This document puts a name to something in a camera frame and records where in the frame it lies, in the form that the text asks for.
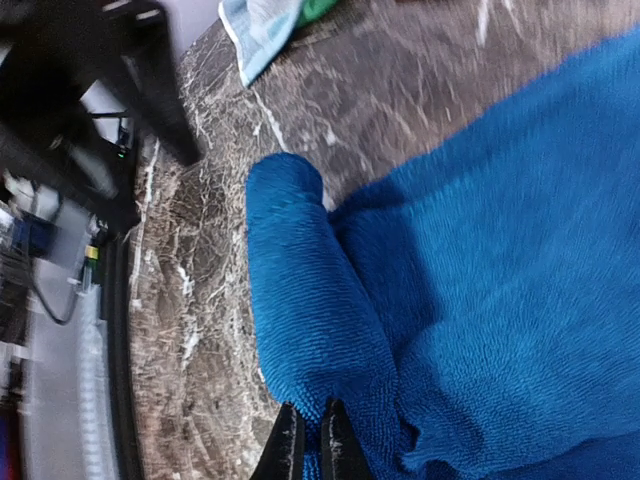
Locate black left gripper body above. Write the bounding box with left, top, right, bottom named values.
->
left=1, top=1, right=165, bottom=165

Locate green towel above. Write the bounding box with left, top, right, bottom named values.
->
left=296, top=0, right=337, bottom=28

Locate white slotted cable duct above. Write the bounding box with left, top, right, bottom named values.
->
left=75, top=287, right=119, bottom=479

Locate light blue patterned towel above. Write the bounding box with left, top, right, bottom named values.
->
left=218, top=0, right=304, bottom=88

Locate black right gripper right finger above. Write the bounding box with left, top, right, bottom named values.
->
left=320, top=399, right=373, bottom=480

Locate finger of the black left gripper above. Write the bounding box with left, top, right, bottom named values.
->
left=126, top=19, right=201, bottom=165
left=1, top=124, right=140, bottom=233

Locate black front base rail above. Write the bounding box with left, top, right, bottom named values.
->
left=99, top=232, right=145, bottom=480

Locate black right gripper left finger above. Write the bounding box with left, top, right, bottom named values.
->
left=250, top=403, right=306, bottom=480

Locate royal blue microfiber towel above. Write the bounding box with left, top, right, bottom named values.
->
left=246, top=31, right=639, bottom=479

